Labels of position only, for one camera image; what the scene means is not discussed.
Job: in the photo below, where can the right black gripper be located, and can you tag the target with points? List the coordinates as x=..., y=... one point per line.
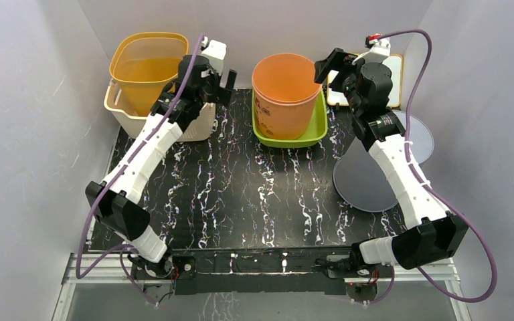
x=337, y=61

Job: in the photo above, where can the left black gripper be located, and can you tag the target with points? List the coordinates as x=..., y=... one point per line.
x=222, y=93

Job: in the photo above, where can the cream perforated storage basket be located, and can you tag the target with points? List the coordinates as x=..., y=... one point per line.
x=115, y=102

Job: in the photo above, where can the orange plastic bucket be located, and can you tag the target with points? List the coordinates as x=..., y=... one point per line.
x=285, y=93

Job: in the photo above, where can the yellow slatted waste basket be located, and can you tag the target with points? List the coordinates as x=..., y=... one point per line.
x=144, y=63

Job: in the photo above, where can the grey plastic bucket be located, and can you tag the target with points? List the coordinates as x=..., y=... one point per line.
x=362, y=184

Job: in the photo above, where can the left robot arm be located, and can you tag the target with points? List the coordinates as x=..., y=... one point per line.
x=114, y=201

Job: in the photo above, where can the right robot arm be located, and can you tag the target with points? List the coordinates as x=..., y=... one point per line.
x=433, y=232

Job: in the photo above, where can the green plastic tray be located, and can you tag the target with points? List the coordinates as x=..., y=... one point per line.
x=316, y=130

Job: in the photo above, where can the black marbled table mat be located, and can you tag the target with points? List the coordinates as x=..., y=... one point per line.
x=232, y=191

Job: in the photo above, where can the small whiteboard yellow frame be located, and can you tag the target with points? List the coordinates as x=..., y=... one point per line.
x=394, y=63

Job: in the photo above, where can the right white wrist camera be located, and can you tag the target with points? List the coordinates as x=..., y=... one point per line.
x=379, y=49

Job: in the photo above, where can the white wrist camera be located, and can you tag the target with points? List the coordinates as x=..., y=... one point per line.
x=215, y=52
x=379, y=49

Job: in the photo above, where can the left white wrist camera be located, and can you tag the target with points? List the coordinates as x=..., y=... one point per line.
x=215, y=52

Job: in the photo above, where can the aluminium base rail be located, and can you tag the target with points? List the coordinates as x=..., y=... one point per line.
x=114, y=290

